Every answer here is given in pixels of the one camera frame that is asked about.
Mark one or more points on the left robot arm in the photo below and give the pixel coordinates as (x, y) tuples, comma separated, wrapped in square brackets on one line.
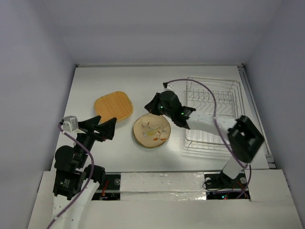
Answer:
[(77, 176)]

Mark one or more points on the white foam strip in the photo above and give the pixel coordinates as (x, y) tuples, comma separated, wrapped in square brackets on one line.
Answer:
[(164, 186)]

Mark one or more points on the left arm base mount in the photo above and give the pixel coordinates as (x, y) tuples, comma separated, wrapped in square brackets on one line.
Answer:
[(111, 188)]

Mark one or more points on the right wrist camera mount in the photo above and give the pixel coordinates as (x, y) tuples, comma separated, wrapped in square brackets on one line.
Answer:
[(168, 87)]

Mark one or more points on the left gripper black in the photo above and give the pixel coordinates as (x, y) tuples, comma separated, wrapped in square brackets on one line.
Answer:
[(106, 129)]

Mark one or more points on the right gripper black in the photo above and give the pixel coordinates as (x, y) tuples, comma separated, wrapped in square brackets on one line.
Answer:
[(155, 105)]

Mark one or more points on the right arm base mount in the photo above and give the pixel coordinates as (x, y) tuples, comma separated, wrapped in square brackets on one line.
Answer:
[(217, 188)]

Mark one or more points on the cream floral plate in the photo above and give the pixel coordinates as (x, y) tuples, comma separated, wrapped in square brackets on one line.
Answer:
[(151, 129)]

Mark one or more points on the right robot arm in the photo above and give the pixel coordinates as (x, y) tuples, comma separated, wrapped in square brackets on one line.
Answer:
[(241, 137)]

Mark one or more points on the orange wicker plate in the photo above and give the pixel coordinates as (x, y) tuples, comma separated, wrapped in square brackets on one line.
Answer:
[(116, 104)]

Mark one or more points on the teal floral plate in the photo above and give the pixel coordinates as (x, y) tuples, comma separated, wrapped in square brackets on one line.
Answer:
[(148, 147)]

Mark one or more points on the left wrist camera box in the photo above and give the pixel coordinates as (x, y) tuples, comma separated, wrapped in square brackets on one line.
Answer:
[(70, 124)]

